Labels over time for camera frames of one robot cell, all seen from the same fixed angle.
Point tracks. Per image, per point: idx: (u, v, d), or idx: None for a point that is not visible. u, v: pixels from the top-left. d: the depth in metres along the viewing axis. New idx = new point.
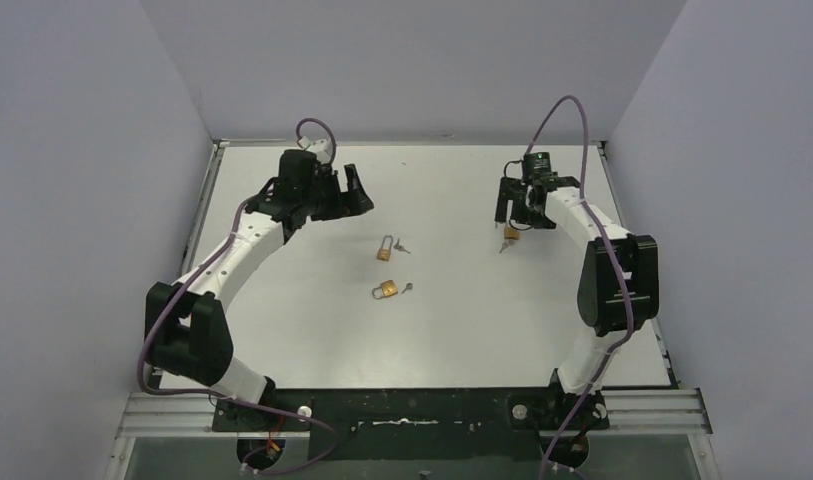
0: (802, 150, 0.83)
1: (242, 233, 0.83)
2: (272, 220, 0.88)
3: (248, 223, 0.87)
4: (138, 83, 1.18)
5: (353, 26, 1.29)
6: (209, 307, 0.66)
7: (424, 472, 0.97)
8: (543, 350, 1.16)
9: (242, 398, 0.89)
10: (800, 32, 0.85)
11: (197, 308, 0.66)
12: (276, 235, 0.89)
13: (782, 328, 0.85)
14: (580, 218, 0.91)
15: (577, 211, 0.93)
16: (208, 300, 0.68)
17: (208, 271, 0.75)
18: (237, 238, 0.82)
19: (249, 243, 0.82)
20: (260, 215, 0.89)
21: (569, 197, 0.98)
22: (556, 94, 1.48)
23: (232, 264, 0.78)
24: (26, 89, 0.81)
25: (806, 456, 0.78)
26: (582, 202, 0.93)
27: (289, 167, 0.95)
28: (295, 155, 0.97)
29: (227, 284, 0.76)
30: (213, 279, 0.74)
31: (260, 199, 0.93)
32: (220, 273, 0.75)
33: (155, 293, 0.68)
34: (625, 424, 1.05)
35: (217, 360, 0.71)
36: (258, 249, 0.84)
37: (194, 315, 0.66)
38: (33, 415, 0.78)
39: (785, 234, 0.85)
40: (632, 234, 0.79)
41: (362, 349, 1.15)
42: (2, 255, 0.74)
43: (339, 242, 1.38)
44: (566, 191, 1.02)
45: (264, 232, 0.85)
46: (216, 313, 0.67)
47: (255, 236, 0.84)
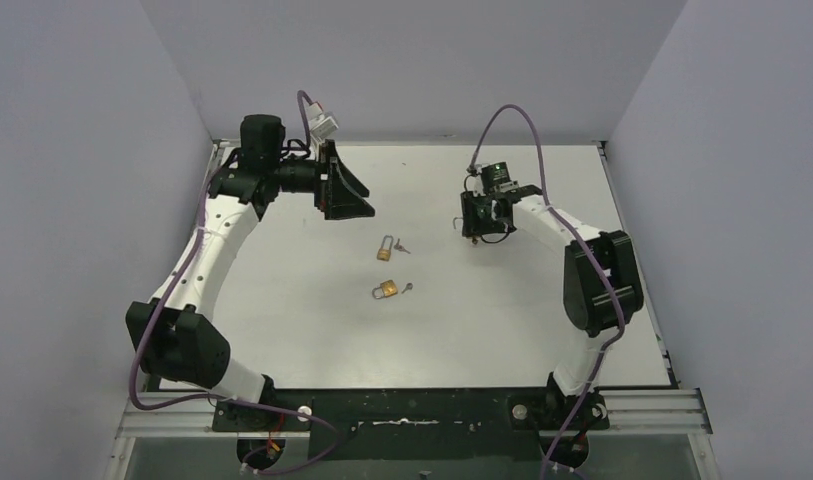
0: (803, 149, 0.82)
1: (210, 227, 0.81)
2: (240, 203, 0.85)
3: (214, 211, 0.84)
4: (137, 82, 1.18)
5: (353, 26, 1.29)
6: (193, 321, 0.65)
7: (424, 472, 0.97)
8: (542, 350, 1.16)
9: (242, 399, 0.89)
10: (799, 33, 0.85)
11: (181, 323, 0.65)
12: (247, 219, 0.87)
13: (783, 326, 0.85)
14: (547, 223, 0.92)
15: (544, 216, 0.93)
16: (190, 314, 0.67)
17: (183, 280, 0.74)
18: (206, 233, 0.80)
19: (219, 237, 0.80)
20: (226, 198, 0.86)
21: (534, 203, 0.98)
22: (556, 95, 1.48)
23: (206, 266, 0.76)
24: (26, 88, 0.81)
25: (808, 456, 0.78)
26: (549, 207, 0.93)
27: (252, 134, 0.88)
28: (259, 118, 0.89)
29: (206, 289, 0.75)
30: (189, 289, 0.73)
31: (222, 176, 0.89)
32: (197, 279, 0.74)
33: (135, 312, 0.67)
34: (625, 424, 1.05)
35: (214, 364, 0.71)
36: (229, 239, 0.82)
37: (179, 332, 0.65)
38: (32, 414, 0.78)
39: (785, 233, 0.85)
40: (604, 232, 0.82)
41: (362, 350, 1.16)
42: (3, 252, 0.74)
43: (332, 245, 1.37)
44: (531, 198, 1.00)
45: (233, 220, 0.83)
46: (200, 329, 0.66)
47: (224, 227, 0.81)
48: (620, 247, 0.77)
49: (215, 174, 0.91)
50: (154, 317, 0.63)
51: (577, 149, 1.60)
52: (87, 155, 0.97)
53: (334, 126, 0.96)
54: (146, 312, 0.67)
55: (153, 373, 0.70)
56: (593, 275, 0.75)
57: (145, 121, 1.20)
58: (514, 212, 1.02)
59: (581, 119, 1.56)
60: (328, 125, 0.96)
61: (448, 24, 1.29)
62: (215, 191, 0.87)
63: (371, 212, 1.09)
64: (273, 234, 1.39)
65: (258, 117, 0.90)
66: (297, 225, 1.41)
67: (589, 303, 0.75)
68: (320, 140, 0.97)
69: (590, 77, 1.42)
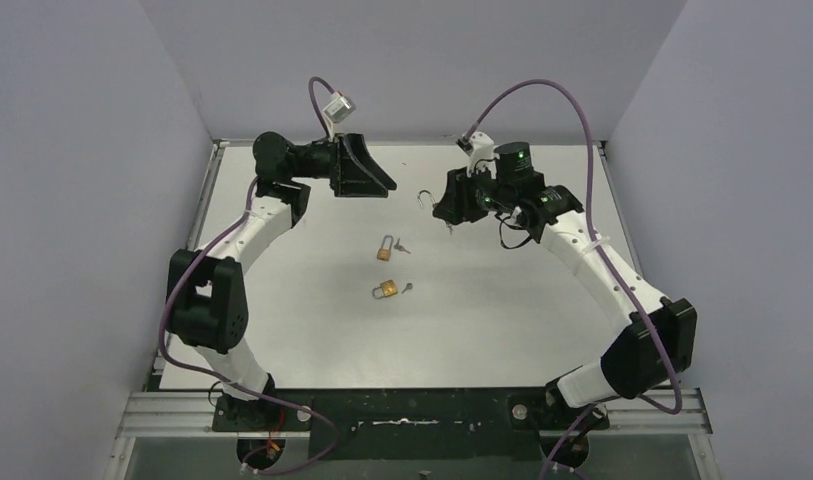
0: (803, 149, 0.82)
1: (255, 211, 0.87)
2: (283, 202, 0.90)
3: (262, 203, 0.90)
4: (136, 82, 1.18)
5: (353, 26, 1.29)
6: (230, 270, 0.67)
7: (424, 472, 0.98)
8: (542, 350, 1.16)
9: (247, 385, 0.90)
10: (799, 32, 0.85)
11: (218, 270, 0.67)
12: (286, 217, 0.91)
13: (783, 326, 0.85)
14: (603, 271, 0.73)
15: (592, 259, 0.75)
16: (229, 263, 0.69)
17: (226, 241, 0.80)
18: (250, 215, 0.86)
19: (262, 220, 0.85)
20: (270, 198, 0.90)
21: (572, 231, 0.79)
22: (556, 94, 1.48)
23: (245, 238, 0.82)
24: (25, 87, 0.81)
25: (809, 457, 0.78)
26: (597, 247, 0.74)
27: (265, 172, 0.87)
28: (266, 155, 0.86)
29: (243, 254, 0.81)
30: (229, 247, 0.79)
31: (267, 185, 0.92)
32: (237, 243, 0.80)
33: (179, 257, 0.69)
34: (625, 424, 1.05)
35: (234, 331, 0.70)
36: (270, 226, 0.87)
37: (215, 277, 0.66)
38: (31, 415, 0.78)
39: (785, 233, 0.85)
40: (667, 301, 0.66)
41: (362, 349, 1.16)
42: (3, 252, 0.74)
43: (332, 245, 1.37)
44: (570, 221, 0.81)
45: (276, 212, 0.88)
46: (236, 276, 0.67)
47: (267, 215, 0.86)
48: (684, 322, 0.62)
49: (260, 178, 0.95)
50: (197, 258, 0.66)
51: (578, 149, 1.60)
52: (87, 155, 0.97)
53: (346, 108, 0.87)
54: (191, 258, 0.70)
55: (172, 331, 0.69)
56: (649, 358, 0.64)
57: (144, 121, 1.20)
58: (543, 234, 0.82)
59: (581, 119, 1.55)
60: (340, 105, 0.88)
61: (447, 24, 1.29)
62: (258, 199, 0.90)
63: (391, 187, 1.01)
64: None
65: (263, 155, 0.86)
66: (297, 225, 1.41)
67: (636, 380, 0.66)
68: (333, 121, 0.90)
69: (590, 77, 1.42)
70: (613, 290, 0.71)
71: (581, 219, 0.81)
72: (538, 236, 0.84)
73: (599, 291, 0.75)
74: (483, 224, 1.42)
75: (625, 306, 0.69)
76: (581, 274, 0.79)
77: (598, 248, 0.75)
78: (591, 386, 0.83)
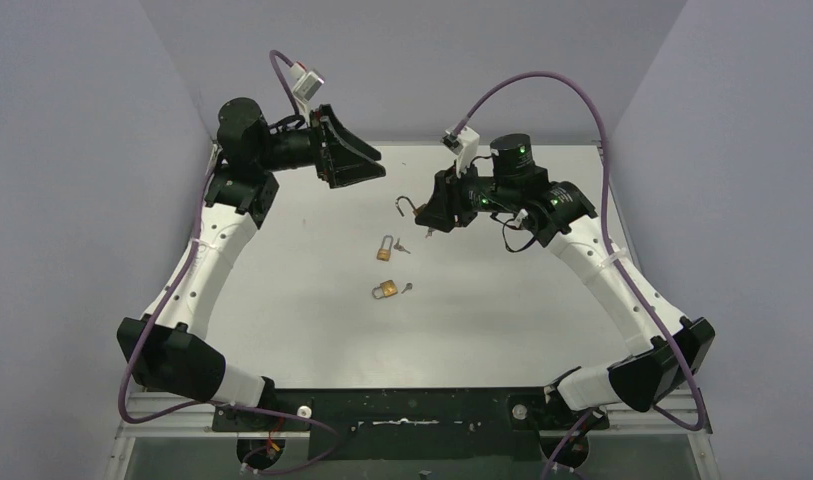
0: (803, 149, 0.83)
1: (205, 239, 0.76)
2: (237, 214, 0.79)
3: (210, 221, 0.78)
4: (136, 81, 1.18)
5: (354, 25, 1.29)
6: (184, 342, 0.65)
7: (424, 472, 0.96)
8: (543, 350, 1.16)
9: (242, 402, 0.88)
10: (800, 32, 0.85)
11: (172, 343, 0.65)
12: (244, 230, 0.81)
13: (783, 326, 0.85)
14: (622, 289, 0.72)
15: (610, 275, 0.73)
16: (183, 333, 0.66)
17: (176, 295, 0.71)
18: (200, 245, 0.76)
19: (215, 250, 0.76)
20: (224, 206, 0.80)
21: (587, 241, 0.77)
22: (556, 94, 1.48)
23: (199, 283, 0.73)
24: (25, 86, 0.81)
25: (809, 456, 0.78)
26: (615, 262, 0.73)
27: (225, 143, 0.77)
28: (233, 121, 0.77)
29: (200, 305, 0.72)
30: (181, 306, 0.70)
31: (220, 182, 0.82)
32: (190, 296, 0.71)
33: (126, 329, 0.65)
34: (625, 424, 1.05)
35: (209, 376, 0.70)
36: (226, 251, 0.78)
37: (170, 352, 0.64)
38: (31, 416, 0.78)
39: (786, 233, 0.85)
40: (687, 322, 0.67)
41: (362, 350, 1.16)
42: (3, 251, 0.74)
43: (331, 245, 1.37)
44: (585, 227, 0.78)
45: (230, 232, 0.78)
46: (192, 345, 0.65)
47: (220, 239, 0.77)
48: (703, 343, 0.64)
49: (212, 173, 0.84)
50: (144, 335, 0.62)
51: (577, 149, 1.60)
52: (87, 155, 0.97)
53: (317, 84, 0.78)
54: (139, 327, 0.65)
55: (146, 385, 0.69)
56: (669, 379, 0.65)
57: (144, 120, 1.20)
58: (554, 241, 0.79)
59: (581, 119, 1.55)
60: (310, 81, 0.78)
61: (447, 25, 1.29)
62: (212, 200, 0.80)
63: (380, 169, 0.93)
64: (274, 234, 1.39)
65: (229, 120, 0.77)
66: (297, 225, 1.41)
67: (651, 400, 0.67)
68: (306, 101, 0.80)
69: (590, 79, 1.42)
70: (633, 310, 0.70)
71: (594, 225, 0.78)
72: (547, 240, 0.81)
73: (615, 307, 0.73)
74: (483, 224, 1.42)
75: (647, 329, 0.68)
76: (593, 286, 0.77)
77: (616, 261, 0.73)
78: (595, 392, 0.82)
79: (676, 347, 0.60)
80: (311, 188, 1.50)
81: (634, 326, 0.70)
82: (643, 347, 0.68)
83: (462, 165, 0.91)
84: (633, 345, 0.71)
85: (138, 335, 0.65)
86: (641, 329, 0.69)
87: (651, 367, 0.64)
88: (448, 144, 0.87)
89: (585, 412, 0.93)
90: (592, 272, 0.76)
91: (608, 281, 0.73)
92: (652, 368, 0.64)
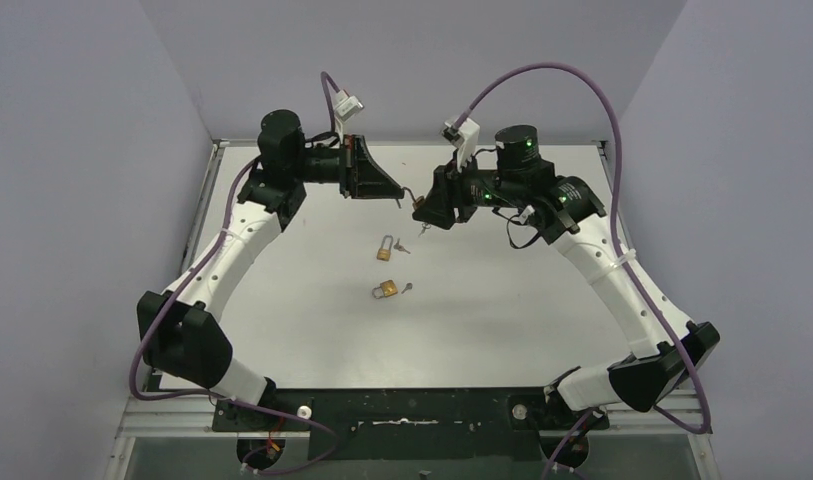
0: (801, 149, 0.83)
1: (233, 229, 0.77)
2: (266, 211, 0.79)
3: (240, 214, 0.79)
4: (137, 81, 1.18)
5: (353, 25, 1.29)
6: (201, 318, 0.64)
7: (424, 472, 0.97)
8: (544, 352, 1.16)
9: (242, 399, 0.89)
10: (799, 33, 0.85)
11: (189, 318, 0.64)
12: (272, 226, 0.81)
13: (781, 326, 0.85)
14: (630, 292, 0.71)
15: (617, 277, 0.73)
16: (201, 310, 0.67)
17: (198, 277, 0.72)
18: (228, 235, 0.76)
19: (241, 242, 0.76)
20: (254, 206, 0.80)
21: (595, 241, 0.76)
22: (556, 94, 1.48)
23: (221, 268, 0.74)
24: (26, 86, 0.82)
25: (807, 456, 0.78)
26: (623, 264, 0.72)
27: (265, 151, 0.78)
28: (276, 130, 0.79)
29: (218, 291, 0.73)
30: (202, 288, 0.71)
31: (252, 183, 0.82)
32: (211, 279, 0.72)
33: (146, 301, 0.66)
34: (625, 425, 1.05)
35: (218, 363, 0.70)
36: (251, 245, 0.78)
37: (185, 326, 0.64)
38: (32, 415, 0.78)
39: (783, 233, 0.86)
40: (693, 326, 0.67)
41: (362, 351, 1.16)
42: (5, 251, 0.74)
43: (332, 245, 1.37)
44: (594, 227, 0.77)
45: (257, 226, 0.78)
46: (207, 325, 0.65)
47: (247, 232, 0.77)
48: (708, 348, 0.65)
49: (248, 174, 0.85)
50: (164, 309, 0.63)
51: (577, 150, 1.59)
52: (86, 154, 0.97)
53: (356, 107, 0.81)
54: (161, 300, 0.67)
55: (154, 364, 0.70)
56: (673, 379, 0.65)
57: (144, 120, 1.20)
58: (559, 238, 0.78)
59: (580, 119, 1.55)
60: (354, 107, 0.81)
61: (446, 24, 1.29)
62: (244, 197, 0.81)
63: (401, 191, 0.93)
64: None
65: (272, 126, 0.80)
66: (297, 225, 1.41)
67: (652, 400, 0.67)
68: (342, 121, 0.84)
69: (590, 79, 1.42)
70: (640, 314, 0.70)
71: (602, 223, 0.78)
72: (552, 239, 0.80)
73: (621, 309, 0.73)
74: (483, 225, 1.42)
75: (654, 333, 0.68)
76: (598, 288, 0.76)
77: (625, 264, 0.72)
78: (595, 392, 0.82)
79: (684, 353, 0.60)
80: (310, 188, 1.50)
81: (642, 328, 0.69)
82: (649, 350, 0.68)
83: (461, 159, 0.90)
84: (636, 347, 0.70)
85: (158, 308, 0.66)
86: (647, 332, 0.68)
87: (656, 369, 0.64)
88: (446, 137, 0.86)
89: (585, 413, 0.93)
90: (598, 273, 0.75)
91: (615, 283, 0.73)
92: (658, 370, 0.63)
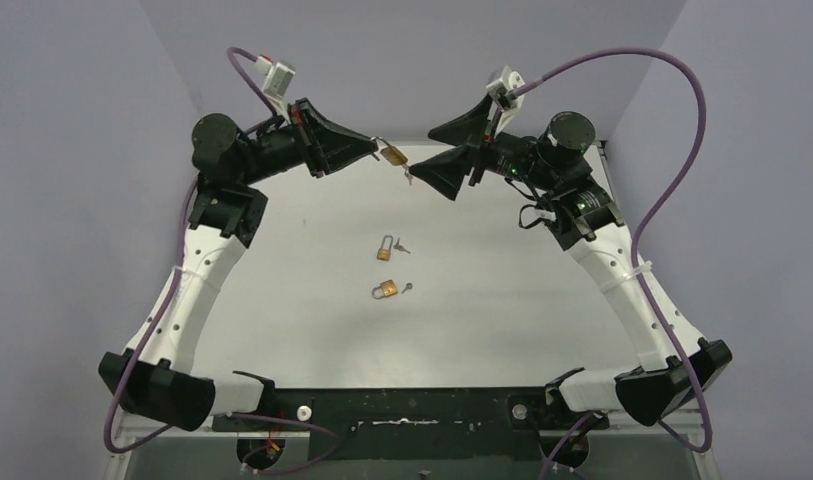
0: (801, 150, 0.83)
1: (188, 265, 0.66)
2: (223, 236, 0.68)
3: (194, 245, 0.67)
4: (136, 82, 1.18)
5: (353, 26, 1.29)
6: (169, 379, 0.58)
7: (424, 472, 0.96)
8: (543, 353, 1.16)
9: (240, 412, 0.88)
10: (799, 34, 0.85)
11: (156, 381, 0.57)
12: (235, 250, 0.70)
13: (780, 326, 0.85)
14: (642, 304, 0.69)
15: (631, 288, 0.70)
16: (168, 370, 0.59)
17: (157, 329, 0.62)
18: (183, 273, 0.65)
19: (199, 278, 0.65)
20: (209, 229, 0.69)
21: (612, 250, 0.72)
22: (556, 94, 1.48)
23: (182, 314, 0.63)
24: (25, 87, 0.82)
25: (807, 457, 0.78)
26: (636, 277, 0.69)
27: (205, 169, 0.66)
28: (207, 143, 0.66)
29: (185, 339, 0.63)
30: (164, 341, 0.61)
31: (204, 200, 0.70)
32: (172, 330, 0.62)
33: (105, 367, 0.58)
34: (624, 425, 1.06)
35: (199, 412, 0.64)
36: (212, 279, 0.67)
37: (154, 390, 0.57)
38: (31, 416, 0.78)
39: (782, 234, 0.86)
40: (706, 344, 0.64)
41: (363, 352, 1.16)
42: (4, 252, 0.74)
43: (331, 245, 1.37)
44: (613, 237, 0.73)
45: (216, 256, 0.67)
46: (177, 382, 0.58)
47: (205, 265, 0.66)
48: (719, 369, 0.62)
49: (197, 187, 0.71)
50: (126, 372, 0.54)
51: None
52: (85, 154, 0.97)
53: (286, 75, 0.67)
54: (122, 362, 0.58)
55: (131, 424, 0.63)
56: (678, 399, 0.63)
57: (143, 120, 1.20)
58: (574, 245, 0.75)
59: None
60: (284, 73, 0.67)
61: (446, 24, 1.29)
62: (196, 221, 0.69)
63: (373, 144, 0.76)
64: (274, 233, 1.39)
65: (203, 140, 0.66)
66: (297, 225, 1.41)
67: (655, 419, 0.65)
68: (280, 98, 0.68)
69: (590, 79, 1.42)
70: (650, 327, 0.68)
71: (623, 233, 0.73)
72: (568, 244, 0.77)
73: (631, 319, 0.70)
74: (483, 225, 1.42)
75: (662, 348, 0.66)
76: (609, 295, 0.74)
77: (640, 276, 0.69)
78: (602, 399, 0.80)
79: (693, 378, 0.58)
80: (311, 188, 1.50)
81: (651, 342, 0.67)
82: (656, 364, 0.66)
83: (501, 125, 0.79)
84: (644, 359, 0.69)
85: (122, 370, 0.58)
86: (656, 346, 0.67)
87: (661, 387, 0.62)
88: (501, 104, 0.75)
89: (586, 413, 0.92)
90: (611, 282, 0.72)
91: (628, 295, 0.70)
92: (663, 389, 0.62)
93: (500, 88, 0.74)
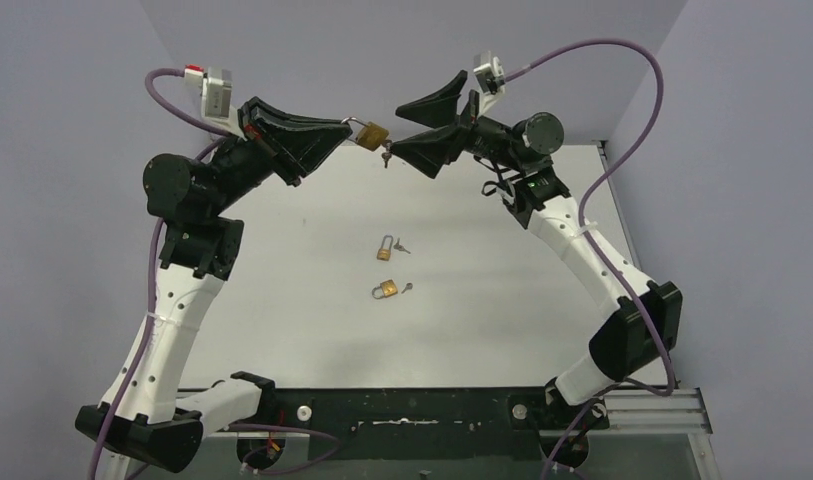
0: (802, 149, 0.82)
1: (162, 311, 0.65)
2: (195, 277, 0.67)
3: (166, 288, 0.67)
4: (135, 82, 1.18)
5: (351, 25, 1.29)
6: (146, 436, 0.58)
7: (424, 472, 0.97)
8: (543, 354, 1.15)
9: (238, 422, 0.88)
10: (800, 32, 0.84)
11: (133, 438, 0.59)
12: (211, 287, 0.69)
13: (781, 326, 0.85)
14: (592, 257, 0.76)
15: (580, 245, 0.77)
16: (144, 425, 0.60)
17: (135, 381, 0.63)
18: (157, 319, 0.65)
19: (173, 325, 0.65)
20: (181, 268, 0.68)
21: (560, 216, 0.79)
22: (556, 93, 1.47)
23: (158, 363, 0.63)
24: (23, 88, 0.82)
25: (807, 458, 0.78)
26: (583, 234, 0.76)
27: (168, 217, 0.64)
28: (162, 190, 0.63)
29: (163, 387, 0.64)
30: (140, 394, 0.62)
31: (175, 236, 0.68)
32: (148, 381, 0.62)
33: (83, 423, 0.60)
34: (626, 424, 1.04)
35: (186, 452, 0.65)
36: (189, 322, 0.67)
37: (133, 446, 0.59)
38: (32, 418, 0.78)
39: (784, 233, 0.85)
40: (653, 284, 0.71)
41: (362, 353, 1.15)
42: (2, 254, 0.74)
43: (330, 244, 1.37)
44: (561, 205, 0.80)
45: (188, 300, 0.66)
46: (154, 440, 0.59)
47: (178, 310, 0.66)
48: (670, 305, 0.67)
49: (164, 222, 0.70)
50: (101, 434, 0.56)
51: (578, 150, 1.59)
52: (84, 156, 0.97)
53: (225, 89, 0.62)
54: (99, 417, 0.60)
55: None
56: (640, 338, 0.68)
57: (142, 120, 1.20)
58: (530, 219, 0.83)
59: (581, 118, 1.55)
60: (220, 88, 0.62)
61: (445, 23, 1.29)
62: (167, 260, 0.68)
63: (348, 128, 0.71)
64: (274, 234, 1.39)
65: (157, 189, 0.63)
66: (297, 225, 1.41)
67: (624, 365, 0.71)
68: (225, 118, 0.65)
69: (589, 78, 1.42)
70: (601, 274, 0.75)
71: (570, 202, 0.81)
72: (526, 221, 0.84)
73: (586, 274, 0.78)
74: (483, 224, 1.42)
75: (614, 291, 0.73)
76: (567, 258, 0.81)
77: (586, 233, 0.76)
78: (586, 379, 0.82)
79: (640, 308, 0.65)
80: (310, 188, 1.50)
81: (604, 291, 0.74)
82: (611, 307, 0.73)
83: (485, 108, 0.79)
84: (603, 306, 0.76)
85: (98, 427, 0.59)
86: (608, 290, 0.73)
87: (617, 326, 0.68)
88: (489, 88, 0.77)
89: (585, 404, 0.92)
90: (565, 245, 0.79)
91: (579, 252, 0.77)
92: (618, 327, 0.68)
93: (487, 72, 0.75)
